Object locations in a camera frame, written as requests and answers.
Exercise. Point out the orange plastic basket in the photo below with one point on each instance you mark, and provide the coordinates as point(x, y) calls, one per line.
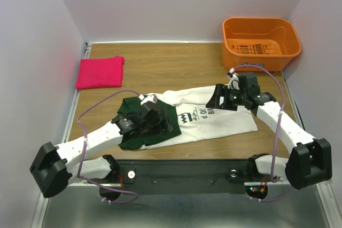
point(270, 43)

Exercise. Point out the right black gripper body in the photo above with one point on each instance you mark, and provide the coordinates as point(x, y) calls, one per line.
point(231, 97)

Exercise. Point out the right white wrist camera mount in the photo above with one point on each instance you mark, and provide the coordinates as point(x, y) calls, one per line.
point(233, 79)

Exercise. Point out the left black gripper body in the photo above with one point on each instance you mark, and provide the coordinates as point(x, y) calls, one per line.
point(157, 126)

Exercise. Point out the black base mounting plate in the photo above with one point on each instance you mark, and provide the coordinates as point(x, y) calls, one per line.
point(150, 177)

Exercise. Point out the folded pink t-shirt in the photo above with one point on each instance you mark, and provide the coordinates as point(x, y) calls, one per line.
point(100, 73)

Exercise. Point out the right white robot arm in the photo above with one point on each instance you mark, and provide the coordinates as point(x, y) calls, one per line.
point(310, 160)

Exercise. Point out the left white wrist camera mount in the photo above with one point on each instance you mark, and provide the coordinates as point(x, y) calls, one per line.
point(148, 98)

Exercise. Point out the aluminium table frame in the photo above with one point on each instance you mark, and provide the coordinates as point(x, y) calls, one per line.
point(157, 67)

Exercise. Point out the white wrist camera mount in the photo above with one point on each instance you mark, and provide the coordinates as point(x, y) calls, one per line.
point(233, 79)
point(148, 98)

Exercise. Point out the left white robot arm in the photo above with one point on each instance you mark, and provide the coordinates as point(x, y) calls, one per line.
point(53, 167)

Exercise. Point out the white green-sleeved t-shirt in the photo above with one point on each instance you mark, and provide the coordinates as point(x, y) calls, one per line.
point(192, 121)

